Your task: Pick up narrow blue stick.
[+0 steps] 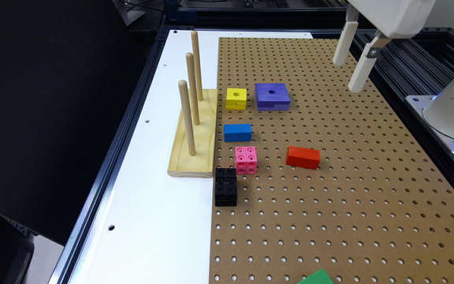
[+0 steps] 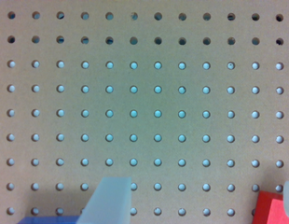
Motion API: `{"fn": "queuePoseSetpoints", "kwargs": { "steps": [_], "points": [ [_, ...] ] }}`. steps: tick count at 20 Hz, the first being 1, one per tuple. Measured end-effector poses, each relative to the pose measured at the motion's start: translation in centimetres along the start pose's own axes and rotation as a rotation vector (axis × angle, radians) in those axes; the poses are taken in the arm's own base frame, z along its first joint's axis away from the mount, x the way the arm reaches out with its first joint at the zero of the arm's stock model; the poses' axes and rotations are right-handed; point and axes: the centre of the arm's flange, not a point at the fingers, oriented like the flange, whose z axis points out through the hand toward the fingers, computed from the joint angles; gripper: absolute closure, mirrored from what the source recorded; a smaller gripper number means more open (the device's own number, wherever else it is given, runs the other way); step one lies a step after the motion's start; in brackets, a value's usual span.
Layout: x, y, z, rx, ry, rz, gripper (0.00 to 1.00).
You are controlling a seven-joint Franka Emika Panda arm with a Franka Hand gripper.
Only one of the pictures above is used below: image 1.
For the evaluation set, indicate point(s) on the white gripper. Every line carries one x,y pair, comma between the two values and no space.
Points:
395,19

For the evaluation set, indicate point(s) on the narrow blue block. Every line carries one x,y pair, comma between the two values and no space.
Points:
237,132

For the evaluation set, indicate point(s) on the purple square block with hole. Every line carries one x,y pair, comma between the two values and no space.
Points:
271,97

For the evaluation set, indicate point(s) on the red rectangular block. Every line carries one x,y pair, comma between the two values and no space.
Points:
303,157

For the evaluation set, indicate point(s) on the brown pegboard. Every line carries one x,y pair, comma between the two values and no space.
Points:
376,210

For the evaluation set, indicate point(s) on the yellow cube with hole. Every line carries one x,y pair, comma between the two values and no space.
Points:
236,99

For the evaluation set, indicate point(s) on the pink interlocking cube block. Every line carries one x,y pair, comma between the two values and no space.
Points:
246,160

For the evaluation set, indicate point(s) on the rear wooden peg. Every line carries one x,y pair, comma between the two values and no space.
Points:
198,76

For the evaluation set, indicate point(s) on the wooden peg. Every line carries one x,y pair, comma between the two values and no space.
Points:
187,116
198,76
192,88

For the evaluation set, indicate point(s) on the middle wooden peg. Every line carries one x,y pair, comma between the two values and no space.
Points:
192,88

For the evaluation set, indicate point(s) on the front wooden peg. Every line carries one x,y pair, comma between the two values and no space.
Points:
187,116

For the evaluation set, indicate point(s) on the black interlocking cube block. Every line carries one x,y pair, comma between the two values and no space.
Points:
225,187

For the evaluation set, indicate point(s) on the wooden peg base board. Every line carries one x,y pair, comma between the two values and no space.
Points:
200,165

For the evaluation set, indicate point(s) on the green block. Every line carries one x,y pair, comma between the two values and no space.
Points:
319,277

